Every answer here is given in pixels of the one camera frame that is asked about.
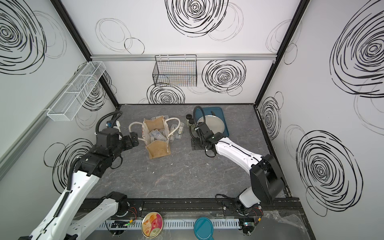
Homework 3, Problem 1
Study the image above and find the grey round plate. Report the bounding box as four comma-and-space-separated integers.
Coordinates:
205, 115, 225, 134

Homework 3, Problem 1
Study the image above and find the black wire basket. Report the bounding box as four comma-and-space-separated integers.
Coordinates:
152, 55, 198, 87

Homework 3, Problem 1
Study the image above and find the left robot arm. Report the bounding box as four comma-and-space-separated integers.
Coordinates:
21, 111, 139, 240

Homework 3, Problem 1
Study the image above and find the teal round lid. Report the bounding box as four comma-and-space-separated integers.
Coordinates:
194, 217, 214, 240

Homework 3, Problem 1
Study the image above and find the clear compass case horizontal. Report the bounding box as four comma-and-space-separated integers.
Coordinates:
150, 130, 167, 142

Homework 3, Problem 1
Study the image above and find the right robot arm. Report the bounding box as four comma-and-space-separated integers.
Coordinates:
193, 123, 287, 215

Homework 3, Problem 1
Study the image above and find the clear compass case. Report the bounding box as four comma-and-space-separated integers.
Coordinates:
175, 123, 185, 139
169, 124, 178, 142

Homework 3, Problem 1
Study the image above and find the round pink yellow lid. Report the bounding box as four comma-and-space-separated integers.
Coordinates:
142, 212, 164, 239

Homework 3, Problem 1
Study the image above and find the teal plastic tray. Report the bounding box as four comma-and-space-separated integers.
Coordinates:
196, 107, 229, 137

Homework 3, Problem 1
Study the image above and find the canvas tote bag cat print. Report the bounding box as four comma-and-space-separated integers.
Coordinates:
129, 116, 181, 160

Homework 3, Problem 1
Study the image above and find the glass jar black lid front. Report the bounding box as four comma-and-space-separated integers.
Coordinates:
188, 118, 196, 129

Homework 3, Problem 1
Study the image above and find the white wire shelf basket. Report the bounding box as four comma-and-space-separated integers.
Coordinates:
47, 61, 106, 122

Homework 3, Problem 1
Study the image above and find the white slotted cable duct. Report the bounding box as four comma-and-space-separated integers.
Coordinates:
96, 219, 241, 231

